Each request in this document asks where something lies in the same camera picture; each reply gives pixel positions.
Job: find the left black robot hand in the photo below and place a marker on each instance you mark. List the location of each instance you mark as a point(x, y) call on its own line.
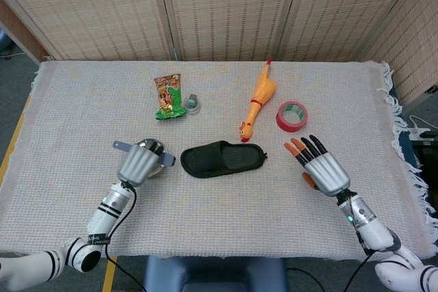
point(138, 165)

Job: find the right orange-tipped robot hand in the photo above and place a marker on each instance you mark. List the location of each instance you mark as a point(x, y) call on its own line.
point(326, 172)

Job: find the black slipper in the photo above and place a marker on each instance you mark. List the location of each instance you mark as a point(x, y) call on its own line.
point(202, 162)

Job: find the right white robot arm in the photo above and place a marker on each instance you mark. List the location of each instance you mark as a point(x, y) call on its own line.
point(373, 227)

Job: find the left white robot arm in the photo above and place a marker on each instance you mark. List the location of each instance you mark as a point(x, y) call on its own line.
point(109, 203)

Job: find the red tape roll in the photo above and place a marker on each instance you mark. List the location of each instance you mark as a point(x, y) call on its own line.
point(285, 124)

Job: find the green orange snack bag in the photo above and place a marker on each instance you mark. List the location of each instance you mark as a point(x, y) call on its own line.
point(169, 97)

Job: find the clear cup with grey block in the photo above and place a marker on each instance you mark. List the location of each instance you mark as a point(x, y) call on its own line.
point(192, 102)

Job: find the white woven tablecloth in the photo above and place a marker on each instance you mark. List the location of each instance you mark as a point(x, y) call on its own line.
point(219, 210)

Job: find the black box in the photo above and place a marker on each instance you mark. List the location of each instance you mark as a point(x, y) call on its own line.
point(426, 155)

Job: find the yellow rubber chicken toy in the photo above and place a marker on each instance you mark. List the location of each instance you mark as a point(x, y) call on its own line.
point(261, 95)

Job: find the white power strip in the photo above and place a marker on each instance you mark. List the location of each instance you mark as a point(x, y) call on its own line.
point(419, 131)

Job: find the brown wooden board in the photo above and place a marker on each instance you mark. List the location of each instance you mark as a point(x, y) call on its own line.
point(20, 39)

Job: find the bamboo folding screen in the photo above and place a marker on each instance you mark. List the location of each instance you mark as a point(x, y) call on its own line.
point(219, 11)

